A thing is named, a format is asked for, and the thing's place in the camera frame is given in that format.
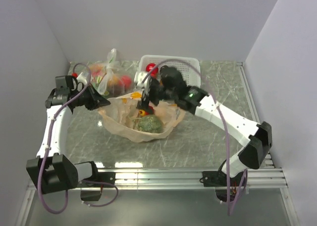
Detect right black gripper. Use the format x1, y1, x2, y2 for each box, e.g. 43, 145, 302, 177
136, 77, 178, 114

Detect red fake apple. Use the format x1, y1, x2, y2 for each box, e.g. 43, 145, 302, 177
146, 63, 158, 76
138, 110, 155, 117

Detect green netted fake melon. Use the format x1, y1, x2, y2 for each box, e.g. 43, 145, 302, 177
136, 114, 163, 133

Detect beige plastic bag orange prints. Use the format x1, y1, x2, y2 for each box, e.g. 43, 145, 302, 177
98, 91, 185, 143

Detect white perforated plastic basket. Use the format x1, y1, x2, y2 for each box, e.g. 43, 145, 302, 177
136, 55, 201, 87

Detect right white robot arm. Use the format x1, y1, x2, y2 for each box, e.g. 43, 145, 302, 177
134, 65, 272, 186

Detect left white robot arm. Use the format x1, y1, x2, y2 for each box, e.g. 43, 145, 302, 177
26, 75, 110, 194

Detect clear tied bag of fruits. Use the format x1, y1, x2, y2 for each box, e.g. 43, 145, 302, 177
89, 49, 133, 98

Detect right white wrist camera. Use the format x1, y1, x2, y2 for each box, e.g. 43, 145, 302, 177
134, 71, 151, 91

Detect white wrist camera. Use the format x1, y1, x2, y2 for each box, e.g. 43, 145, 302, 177
71, 71, 89, 87
134, 71, 151, 91

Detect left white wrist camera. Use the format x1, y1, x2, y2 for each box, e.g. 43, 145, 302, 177
71, 71, 89, 87

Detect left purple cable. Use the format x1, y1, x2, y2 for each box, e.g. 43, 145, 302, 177
38, 63, 119, 214

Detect purple cable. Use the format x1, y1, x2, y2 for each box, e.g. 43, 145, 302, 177
142, 59, 248, 216
38, 63, 119, 214

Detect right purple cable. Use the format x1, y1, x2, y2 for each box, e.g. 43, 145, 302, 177
142, 59, 248, 216

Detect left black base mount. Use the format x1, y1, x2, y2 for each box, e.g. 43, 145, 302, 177
78, 171, 116, 203

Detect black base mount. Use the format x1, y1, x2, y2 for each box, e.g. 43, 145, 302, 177
199, 170, 248, 203
78, 171, 116, 203

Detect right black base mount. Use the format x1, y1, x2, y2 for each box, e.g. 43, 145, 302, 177
199, 170, 248, 203

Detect aluminium front rail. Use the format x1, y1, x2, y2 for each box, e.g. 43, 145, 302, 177
27, 168, 289, 191

